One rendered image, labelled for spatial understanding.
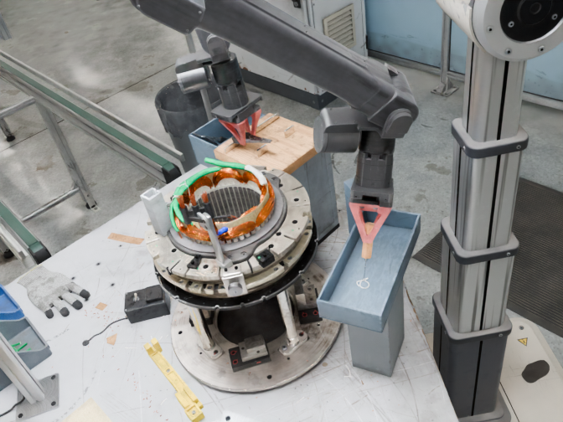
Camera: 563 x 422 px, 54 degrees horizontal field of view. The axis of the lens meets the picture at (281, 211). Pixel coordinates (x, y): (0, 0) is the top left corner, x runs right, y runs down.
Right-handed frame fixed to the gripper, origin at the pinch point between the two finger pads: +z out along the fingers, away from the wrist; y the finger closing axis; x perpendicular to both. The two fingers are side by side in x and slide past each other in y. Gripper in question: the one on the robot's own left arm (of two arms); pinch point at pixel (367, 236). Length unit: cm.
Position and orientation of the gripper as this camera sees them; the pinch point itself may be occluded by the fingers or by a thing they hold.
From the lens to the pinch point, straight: 93.3
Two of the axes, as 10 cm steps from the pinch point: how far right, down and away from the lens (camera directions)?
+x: 9.8, 1.0, -1.8
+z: -0.4, 9.5, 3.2
